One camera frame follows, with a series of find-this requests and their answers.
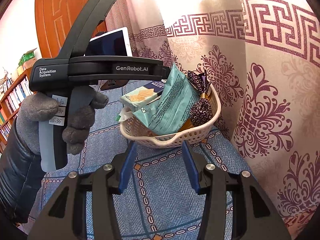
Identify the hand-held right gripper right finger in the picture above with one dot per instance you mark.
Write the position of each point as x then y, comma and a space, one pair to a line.
191, 170

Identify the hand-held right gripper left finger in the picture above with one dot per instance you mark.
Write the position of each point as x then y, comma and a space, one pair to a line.
126, 172

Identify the white plastic basket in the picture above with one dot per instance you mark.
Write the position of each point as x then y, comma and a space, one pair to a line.
175, 137

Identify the tan crinkled snack packet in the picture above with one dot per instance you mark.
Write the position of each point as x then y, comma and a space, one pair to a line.
187, 126

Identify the navy and mint cracker packet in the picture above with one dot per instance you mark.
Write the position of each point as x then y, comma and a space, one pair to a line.
140, 96

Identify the purple foil candy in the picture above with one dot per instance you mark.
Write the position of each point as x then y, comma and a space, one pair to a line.
201, 111

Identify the light blue snack packet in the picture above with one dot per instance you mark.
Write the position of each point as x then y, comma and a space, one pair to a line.
172, 100

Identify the person's left forearm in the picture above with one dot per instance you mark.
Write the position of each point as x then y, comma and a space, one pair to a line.
17, 180

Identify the person's left hand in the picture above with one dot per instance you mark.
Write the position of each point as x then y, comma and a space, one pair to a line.
32, 110

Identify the black tablet stand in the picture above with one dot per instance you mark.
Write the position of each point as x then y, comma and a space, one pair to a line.
112, 85

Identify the white tablet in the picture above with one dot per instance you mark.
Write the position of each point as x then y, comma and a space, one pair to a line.
110, 42

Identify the blue checked tablecloth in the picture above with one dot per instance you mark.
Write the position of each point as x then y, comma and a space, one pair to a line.
160, 180

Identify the wooden door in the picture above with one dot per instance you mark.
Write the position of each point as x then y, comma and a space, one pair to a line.
50, 17

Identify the green and brown cardboard box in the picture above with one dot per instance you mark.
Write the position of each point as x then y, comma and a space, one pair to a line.
27, 58

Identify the wooden bookshelf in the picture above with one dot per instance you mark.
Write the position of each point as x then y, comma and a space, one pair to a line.
25, 76

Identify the rows of shelved books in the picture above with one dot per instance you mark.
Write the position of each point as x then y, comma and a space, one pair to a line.
15, 95

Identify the patterned beige curtain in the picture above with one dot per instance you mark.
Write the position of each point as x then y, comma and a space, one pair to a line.
262, 105

